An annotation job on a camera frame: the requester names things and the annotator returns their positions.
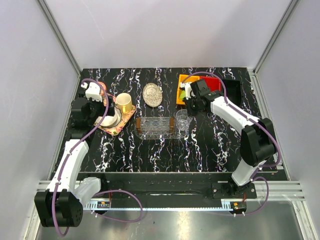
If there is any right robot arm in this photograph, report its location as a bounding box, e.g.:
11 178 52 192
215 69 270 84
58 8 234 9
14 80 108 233
179 79 279 198

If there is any clear acrylic tray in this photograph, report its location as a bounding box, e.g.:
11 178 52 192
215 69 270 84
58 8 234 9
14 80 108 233
134 117 189 140

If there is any clear glass tumbler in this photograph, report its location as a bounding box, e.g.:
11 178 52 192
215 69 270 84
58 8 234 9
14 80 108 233
175 109 193 131

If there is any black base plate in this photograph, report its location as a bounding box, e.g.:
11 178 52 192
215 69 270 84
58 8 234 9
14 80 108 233
77 172 257 200

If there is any black bin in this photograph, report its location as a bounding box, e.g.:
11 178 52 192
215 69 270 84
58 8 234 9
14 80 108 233
222 79 243 107

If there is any clear toothbrush holder rack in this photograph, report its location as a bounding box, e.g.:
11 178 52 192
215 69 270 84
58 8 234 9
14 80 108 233
135 117 175 136

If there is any white scalloped bowl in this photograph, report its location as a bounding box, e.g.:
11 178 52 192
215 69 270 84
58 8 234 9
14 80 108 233
99 107 122 129

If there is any aluminium rail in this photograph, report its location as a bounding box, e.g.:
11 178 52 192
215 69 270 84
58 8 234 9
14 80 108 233
32 179 307 212

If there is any red bin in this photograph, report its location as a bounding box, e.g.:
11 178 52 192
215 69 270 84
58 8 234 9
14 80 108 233
200 76 222 92

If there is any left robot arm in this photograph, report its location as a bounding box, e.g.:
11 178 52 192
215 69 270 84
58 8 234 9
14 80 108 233
34 95 115 228

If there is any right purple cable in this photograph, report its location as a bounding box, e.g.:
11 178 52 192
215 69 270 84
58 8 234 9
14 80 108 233
181 71 282 217

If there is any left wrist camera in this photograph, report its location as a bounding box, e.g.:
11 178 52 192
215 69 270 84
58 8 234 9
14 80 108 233
81 82 103 102

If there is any yellow mug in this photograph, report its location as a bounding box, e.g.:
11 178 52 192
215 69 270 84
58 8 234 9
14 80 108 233
116 93 133 114

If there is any speckled saucer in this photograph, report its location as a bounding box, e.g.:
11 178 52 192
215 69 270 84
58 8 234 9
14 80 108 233
142 83 163 108

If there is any yellow bin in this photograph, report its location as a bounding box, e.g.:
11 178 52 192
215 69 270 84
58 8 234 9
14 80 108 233
176 74 200 105

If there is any green toothpaste tube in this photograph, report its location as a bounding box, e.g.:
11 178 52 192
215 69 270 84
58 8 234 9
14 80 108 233
179 90 186 100

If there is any orange patterned bowl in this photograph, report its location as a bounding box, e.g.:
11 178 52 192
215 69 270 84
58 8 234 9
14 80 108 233
97 81 107 97

